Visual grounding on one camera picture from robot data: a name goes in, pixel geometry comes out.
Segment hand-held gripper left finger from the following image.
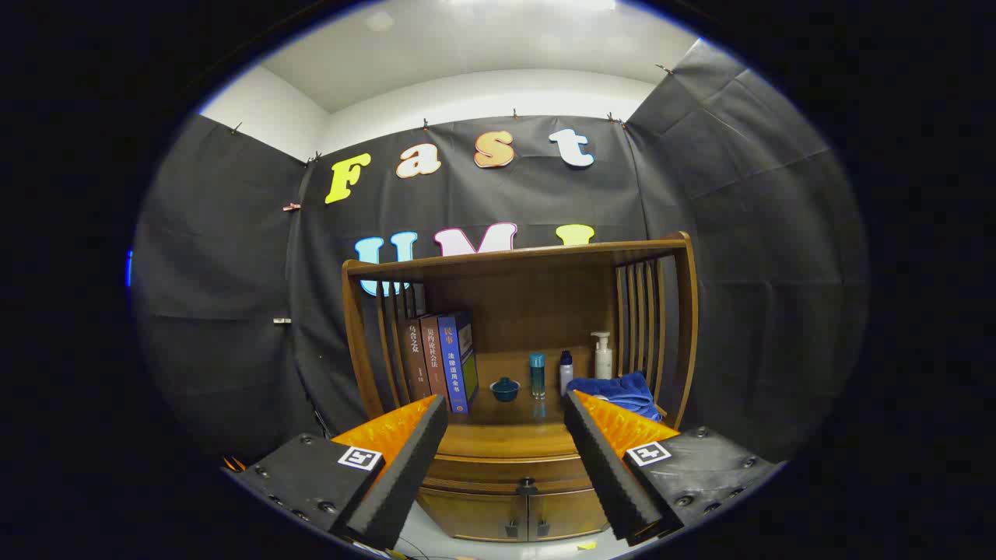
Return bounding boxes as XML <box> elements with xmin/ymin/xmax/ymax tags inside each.
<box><xmin>226</xmin><ymin>394</ymin><xmax>450</xmax><ymax>551</ymax></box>

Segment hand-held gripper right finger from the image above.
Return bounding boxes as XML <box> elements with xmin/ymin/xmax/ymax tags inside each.
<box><xmin>563</xmin><ymin>390</ymin><xmax>785</xmax><ymax>545</ymax></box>

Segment wooden drawer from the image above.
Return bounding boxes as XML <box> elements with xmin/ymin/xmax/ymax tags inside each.
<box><xmin>424</xmin><ymin>455</ymin><xmax>596</xmax><ymax>496</ymax></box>

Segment wooden cabinet door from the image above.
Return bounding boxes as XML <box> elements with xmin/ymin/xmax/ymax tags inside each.
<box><xmin>528</xmin><ymin>486</ymin><xmax>612</xmax><ymax>541</ymax></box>
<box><xmin>416</xmin><ymin>488</ymin><xmax>530</xmax><ymax>543</ymax></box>

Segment wooden countertop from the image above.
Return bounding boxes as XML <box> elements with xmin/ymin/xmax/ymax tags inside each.
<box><xmin>436</xmin><ymin>366</ymin><xmax>670</xmax><ymax>460</ymax></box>

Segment wooden cabinet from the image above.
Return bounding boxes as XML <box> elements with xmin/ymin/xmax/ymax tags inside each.
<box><xmin>341</xmin><ymin>231</ymin><xmax>700</xmax><ymax>543</ymax></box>

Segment blue folded towel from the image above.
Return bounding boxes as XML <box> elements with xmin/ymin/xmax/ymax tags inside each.
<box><xmin>566</xmin><ymin>372</ymin><xmax>662</xmax><ymax>422</ymax></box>

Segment white pump bottle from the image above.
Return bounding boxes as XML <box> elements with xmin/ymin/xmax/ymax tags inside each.
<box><xmin>590</xmin><ymin>331</ymin><xmax>614</xmax><ymax>380</ymax></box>

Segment dark brown book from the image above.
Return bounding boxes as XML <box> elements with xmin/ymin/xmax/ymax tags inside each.
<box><xmin>403</xmin><ymin>319</ymin><xmax>433</xmax><ymax>402</ymax></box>

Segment blue book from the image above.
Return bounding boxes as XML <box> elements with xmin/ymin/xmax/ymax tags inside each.
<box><xmin>437</xmin><ymin>311</ymin><xmax>479</xmax><ymax>414</ymax></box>

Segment reddish brown book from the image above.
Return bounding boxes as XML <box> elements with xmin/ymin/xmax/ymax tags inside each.
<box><xmin>420</xmin><ymin>315</ymin><xmax>452</xmax><ymax>399</ymax></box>

